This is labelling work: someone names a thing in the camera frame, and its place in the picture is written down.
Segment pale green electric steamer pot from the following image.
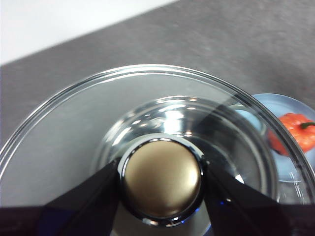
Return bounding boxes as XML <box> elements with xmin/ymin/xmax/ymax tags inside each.
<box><xmin>91</xmin><ymin>95</ymin><xmax>278</xmax><ymax>236</ymax></box>

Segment orange pumpkin with green stem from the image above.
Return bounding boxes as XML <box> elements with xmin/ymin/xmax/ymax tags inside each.
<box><xmin>267</xmin><ymin>113</ymin><xmax>315</xmax><ymax>157</ymax></box>

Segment blue round plate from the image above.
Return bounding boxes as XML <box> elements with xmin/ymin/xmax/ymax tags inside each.
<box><xmin>253</xmin><ymin>92</ymin><xmax>315</xmax><ymax>184</ymax></box>

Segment glass lid with green knob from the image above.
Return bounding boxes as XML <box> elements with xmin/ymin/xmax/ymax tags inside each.
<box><xmin>0</xmin><ymin>63</ymin><xmax>315</xmax><ymax>236</ymax></box>

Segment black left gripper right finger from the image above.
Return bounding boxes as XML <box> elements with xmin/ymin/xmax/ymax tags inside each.
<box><xmin>203</xmin><ymin>161</ymin><xmax>315</xmax><ymax>236</ymax></box>

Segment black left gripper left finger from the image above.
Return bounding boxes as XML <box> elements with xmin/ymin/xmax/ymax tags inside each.
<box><xmin>0</xmin><ymin>160</ymin><xmax>123</xmax><ymax>236</ymax></box>

